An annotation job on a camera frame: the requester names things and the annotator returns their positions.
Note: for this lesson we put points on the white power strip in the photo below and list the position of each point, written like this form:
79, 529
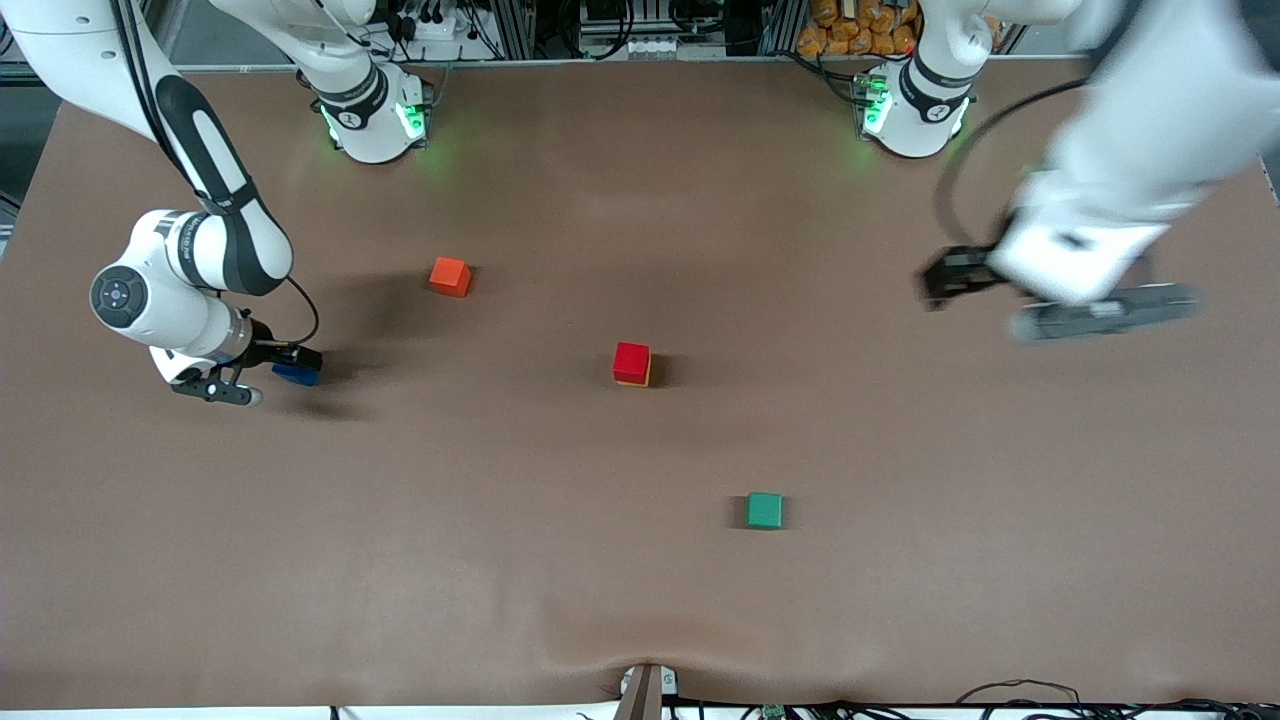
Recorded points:
428, 25

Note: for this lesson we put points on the black equipment with white terminals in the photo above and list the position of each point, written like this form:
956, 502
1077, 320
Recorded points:
650, 45

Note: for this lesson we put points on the green wooden block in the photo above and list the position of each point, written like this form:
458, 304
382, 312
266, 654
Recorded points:
765, 510

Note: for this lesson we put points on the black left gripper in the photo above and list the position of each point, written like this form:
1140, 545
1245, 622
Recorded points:
962, 271

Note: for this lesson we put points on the orange snack bags pile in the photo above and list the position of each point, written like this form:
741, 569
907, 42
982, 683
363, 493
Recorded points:
860, 28

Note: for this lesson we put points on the yellow wooden block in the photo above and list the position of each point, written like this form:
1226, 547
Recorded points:
635, 384

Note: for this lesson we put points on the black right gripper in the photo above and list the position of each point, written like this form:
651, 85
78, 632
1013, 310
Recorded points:
268, 353

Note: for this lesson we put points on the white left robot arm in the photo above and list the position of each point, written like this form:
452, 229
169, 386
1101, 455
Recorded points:
1150, 130

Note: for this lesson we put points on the red wooden block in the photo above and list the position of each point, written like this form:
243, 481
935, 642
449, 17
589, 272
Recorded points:
631, 360

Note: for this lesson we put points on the orange wooden block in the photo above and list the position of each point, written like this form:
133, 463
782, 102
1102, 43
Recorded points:
450, 277

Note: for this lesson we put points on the aluminium frame profile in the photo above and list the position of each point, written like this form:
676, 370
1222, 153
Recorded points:
515, 28
782, 25

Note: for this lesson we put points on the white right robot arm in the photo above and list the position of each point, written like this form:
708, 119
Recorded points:
220, 230

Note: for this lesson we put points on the blue wooden block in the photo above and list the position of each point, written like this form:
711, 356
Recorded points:
298, 378

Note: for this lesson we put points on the grey camera mount clamp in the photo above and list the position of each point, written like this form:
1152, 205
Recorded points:
648, 692

